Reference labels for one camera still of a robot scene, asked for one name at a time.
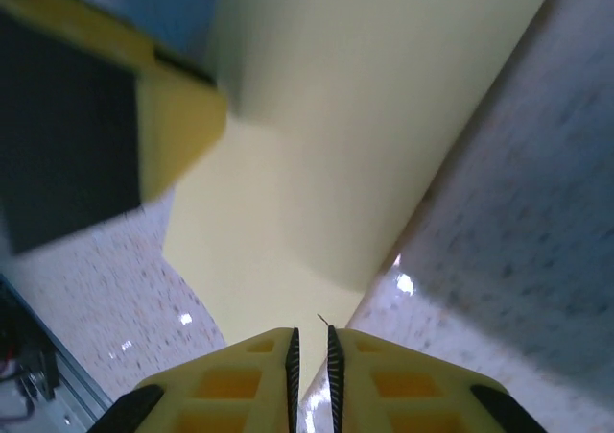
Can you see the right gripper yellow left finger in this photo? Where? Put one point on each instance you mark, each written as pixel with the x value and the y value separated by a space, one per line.
pixel 268 356

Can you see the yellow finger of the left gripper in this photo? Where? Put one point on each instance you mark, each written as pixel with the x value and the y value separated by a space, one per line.
pixel 182 116

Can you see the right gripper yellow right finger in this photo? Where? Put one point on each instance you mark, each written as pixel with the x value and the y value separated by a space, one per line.
pixel 364 356

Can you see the yellow paper sheet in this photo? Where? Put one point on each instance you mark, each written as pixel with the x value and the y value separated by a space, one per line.
pixel 336 140

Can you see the aluminium mounting rail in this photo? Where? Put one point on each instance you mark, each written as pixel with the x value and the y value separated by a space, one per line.
pixel 77 394

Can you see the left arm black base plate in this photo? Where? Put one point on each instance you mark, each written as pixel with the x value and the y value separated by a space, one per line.
pixel 33 370

